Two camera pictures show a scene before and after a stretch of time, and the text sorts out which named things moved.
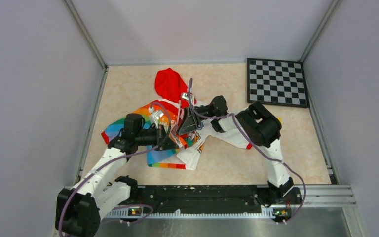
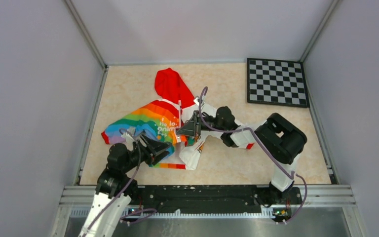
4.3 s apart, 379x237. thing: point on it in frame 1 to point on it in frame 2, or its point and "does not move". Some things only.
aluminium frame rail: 343,197 does not move
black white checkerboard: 277,82 does not move
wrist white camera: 185,96 to 197,100
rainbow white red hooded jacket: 176,131 does not move
